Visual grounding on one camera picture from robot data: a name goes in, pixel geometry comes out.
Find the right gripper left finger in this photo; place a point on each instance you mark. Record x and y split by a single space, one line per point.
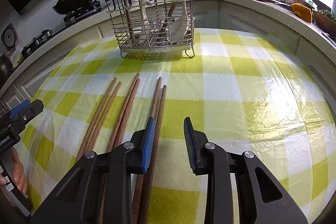
147 143

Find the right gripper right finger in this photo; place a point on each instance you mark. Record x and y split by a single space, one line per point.
191 143

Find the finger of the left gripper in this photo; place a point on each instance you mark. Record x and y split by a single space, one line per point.
29 113
18 108

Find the white ceramic spoon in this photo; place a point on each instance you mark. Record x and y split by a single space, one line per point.
146 25
178 28

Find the person's left hand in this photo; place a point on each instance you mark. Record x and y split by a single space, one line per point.
18 174

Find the black rice cooker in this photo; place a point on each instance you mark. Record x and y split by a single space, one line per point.
8 38

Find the yellow white checkered tablecloth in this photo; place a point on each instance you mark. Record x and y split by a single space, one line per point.
243 91

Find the black gas stove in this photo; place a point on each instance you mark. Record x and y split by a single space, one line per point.
68 20

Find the orange sponge cloth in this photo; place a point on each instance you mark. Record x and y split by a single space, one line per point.
302 12

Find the steel mixing bowl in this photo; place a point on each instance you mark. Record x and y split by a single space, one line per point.
302 2

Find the wicker basket with greens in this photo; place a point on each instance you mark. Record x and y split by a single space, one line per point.
326 24

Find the steel wire utensil basket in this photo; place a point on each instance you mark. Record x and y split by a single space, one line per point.
157 12

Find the knife with dark handle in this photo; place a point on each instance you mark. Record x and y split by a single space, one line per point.
276 3

